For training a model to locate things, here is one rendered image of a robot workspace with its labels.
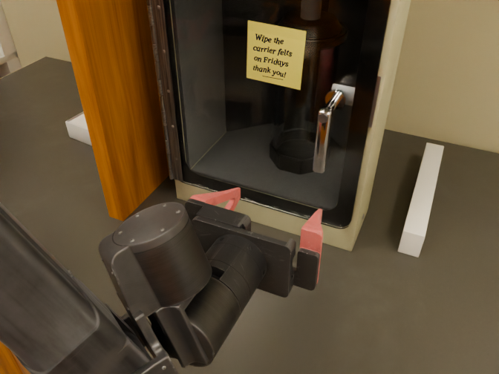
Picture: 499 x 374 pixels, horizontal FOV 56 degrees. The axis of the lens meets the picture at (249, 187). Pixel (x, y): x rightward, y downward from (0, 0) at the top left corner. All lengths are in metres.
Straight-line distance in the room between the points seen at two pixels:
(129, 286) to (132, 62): 0.46
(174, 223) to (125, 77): 0.44
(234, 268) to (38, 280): 0.16
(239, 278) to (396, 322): 0.33
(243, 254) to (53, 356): 0.17
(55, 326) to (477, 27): 0.88
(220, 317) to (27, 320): 0.14
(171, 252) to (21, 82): 1.08
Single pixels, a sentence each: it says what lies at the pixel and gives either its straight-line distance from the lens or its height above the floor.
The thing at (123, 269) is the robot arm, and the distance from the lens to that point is 0.34.
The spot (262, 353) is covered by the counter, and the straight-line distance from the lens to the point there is 0.63.
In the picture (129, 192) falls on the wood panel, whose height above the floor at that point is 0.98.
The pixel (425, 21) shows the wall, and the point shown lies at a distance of 1.02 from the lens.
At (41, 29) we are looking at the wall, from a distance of 1.54.
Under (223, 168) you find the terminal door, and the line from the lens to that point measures 0.73.
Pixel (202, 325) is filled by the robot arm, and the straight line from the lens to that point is 0.37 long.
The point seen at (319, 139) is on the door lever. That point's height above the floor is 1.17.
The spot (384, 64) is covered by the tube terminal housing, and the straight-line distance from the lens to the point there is 0.58.
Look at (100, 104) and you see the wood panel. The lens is 0.70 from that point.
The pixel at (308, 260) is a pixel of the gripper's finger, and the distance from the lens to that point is 0.45.
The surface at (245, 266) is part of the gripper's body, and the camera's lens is 0.41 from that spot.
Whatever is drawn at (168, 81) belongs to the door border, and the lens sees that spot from 0.71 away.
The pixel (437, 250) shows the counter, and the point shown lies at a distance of 0.80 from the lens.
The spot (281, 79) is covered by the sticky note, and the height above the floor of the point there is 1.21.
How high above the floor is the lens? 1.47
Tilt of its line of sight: 38 degrees down
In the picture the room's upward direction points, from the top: straight up
